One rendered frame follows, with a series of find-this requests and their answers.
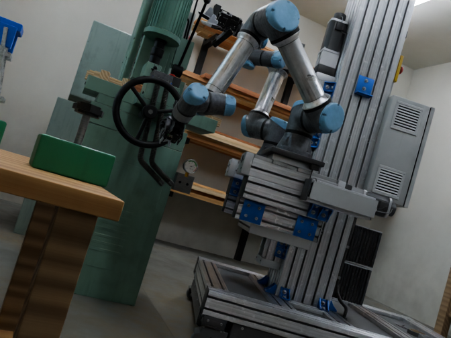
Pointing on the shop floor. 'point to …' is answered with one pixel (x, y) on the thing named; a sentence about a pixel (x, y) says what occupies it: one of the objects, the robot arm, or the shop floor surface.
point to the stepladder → (7, 44)
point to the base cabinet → (138, 226)
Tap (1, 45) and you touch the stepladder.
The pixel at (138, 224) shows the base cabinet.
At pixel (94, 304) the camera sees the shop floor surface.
